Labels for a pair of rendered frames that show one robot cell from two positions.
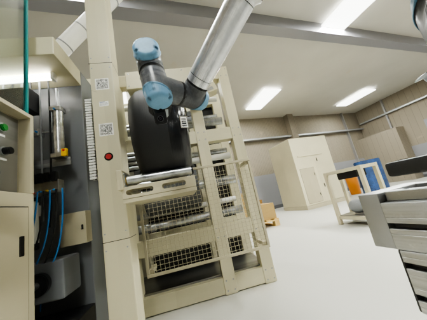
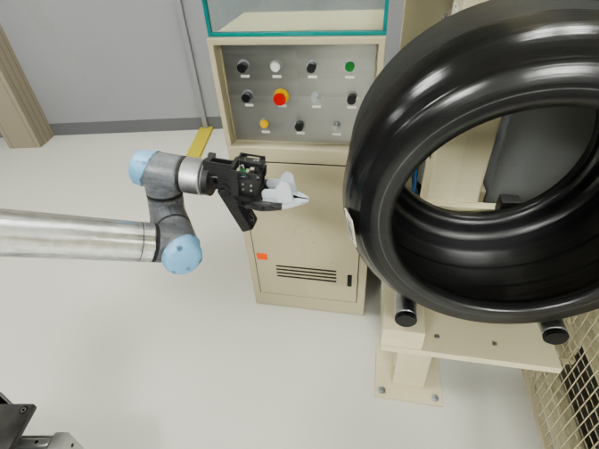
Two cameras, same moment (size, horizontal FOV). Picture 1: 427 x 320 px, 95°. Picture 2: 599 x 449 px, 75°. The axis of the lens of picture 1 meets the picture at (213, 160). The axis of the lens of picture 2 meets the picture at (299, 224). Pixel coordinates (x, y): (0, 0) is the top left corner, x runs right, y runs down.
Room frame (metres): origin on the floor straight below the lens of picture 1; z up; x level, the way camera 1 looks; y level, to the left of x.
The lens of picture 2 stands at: (1.05, -0.40, 1.56)
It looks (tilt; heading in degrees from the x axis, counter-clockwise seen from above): 39 degrees down; 113
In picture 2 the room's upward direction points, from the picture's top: 4 degrees counter-clockwise
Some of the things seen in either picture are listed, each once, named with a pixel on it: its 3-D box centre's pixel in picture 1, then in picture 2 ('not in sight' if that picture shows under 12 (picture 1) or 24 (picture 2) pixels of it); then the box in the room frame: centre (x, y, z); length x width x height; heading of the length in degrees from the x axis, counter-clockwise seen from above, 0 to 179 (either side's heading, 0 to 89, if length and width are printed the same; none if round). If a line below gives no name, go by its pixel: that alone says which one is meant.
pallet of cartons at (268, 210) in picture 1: (245, 210); not in sight; (4.58, -0.48, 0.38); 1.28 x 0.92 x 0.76; 13
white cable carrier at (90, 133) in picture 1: (93, 138); not in sight; (1.04, 0.65, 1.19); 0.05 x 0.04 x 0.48; 10
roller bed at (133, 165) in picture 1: (136, 171); not in sight; (1.48, 0.60, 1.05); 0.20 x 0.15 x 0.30; 100
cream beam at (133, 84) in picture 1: (168, 86); not in sight; (1.46, 0.25, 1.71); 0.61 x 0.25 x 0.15; 100
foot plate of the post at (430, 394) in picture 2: not in sight; (407, 371); (1.08, 0.57, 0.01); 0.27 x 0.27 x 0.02; 10
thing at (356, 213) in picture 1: (356, 194); not in sight; (2.97, -1.94, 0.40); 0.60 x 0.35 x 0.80; 20
